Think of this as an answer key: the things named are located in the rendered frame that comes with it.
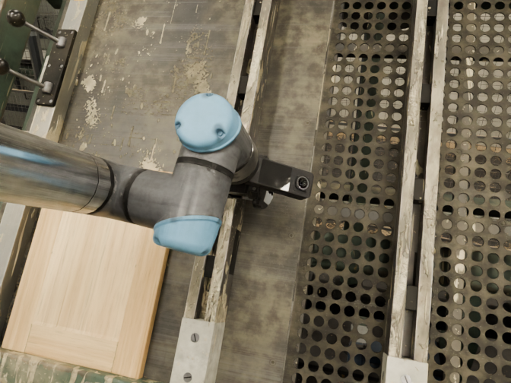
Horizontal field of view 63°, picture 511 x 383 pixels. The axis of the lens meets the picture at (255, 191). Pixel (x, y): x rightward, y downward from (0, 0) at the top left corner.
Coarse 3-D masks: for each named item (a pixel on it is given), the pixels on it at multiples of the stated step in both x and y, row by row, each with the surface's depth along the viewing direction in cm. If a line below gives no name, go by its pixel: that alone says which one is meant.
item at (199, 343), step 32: (256, 0) 90; (256, 32) 91; (256, 64) 85; (256, 96) 84; (256, 128) 87; (224, 224) 77; (224, 256) 75; (192, 288) 75; (224, 288) 77; (192, 320) 73; (224, 320) 79; (192, 352) 72
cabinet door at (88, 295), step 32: (64, 224) 90; (96, 224) 89; (128, 224) 87; (32, 256) 89; (64, 256) 88; (96, 256) 87; (128, 256) 85; (160, 256) 84; (32, 288) 87; (64, 288) 86; (96, 288) 85; (128, 288) 83; (160, 288) 83; (32, 320) 85; (64, 320) 84; (96, 320) 83; (128, 320) 81; (32, 352) 84; (64, 352) 82; (96, 352) 81; (128, 352) 80
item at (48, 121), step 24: (72, 0) 104; (96, 0) 106; (72, 24) 102; (72, 48) 100; (72, 72) 101; (48, 120) 96; (24, 216) 91; (0, 240) 90; (24, 240) 92; (0, 264) 88; (0, 288) 87; (0, 312) 87; (0, 336) 88
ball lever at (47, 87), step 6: (0, 60) 88; (0, 66) 88; (6, 66) 89; (0, 72) 89; (6, 72) 90; (12, 72) 91; (18, 72) 92; (24, 78) 93; (30, 78) 94; (36, 84) 95; (42, 84) 96; (48, 84) 96; (42, 90) 96; (48, 90) 96
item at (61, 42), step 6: (12, 12) 91; (18, 12) 91; (6, 18) 91; (12, 18) 91; (18, 18) 91; (24, 18) 93; (12, 24) 92; (18, 24) 92; (24, 24) 94; (30, 24) 94; (36, 30) 95; (42, 30) 96; (48, 36) 97; (54, 36) 98; (60, 36) 99; (60, 42) 99
